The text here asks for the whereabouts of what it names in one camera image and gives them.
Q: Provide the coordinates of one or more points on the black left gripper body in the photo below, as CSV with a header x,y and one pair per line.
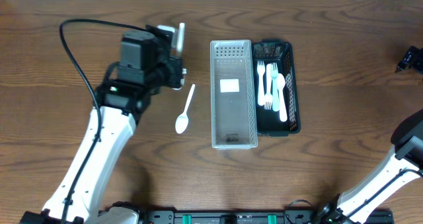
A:
x,y
176,72

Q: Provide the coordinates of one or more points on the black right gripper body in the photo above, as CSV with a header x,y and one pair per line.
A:
x,y
415,55

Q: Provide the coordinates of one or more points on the white plastic spoon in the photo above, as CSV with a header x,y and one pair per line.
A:
x,y
180,39
182,120
282,111

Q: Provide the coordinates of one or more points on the white plastic fork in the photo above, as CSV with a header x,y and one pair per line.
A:
x,y
268,95
261,71
275,97

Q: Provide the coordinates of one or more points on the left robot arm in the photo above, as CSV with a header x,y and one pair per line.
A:
x,y
150,58

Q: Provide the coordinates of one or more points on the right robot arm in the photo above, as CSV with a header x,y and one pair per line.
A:
x,y
402,165

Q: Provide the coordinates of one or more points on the clear plastic basket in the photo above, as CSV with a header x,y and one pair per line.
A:
x,y
233,103

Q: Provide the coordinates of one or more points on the black plastic basket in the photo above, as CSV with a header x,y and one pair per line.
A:
x,y
268,121

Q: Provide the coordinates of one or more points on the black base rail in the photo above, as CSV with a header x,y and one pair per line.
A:
x,y
271,217

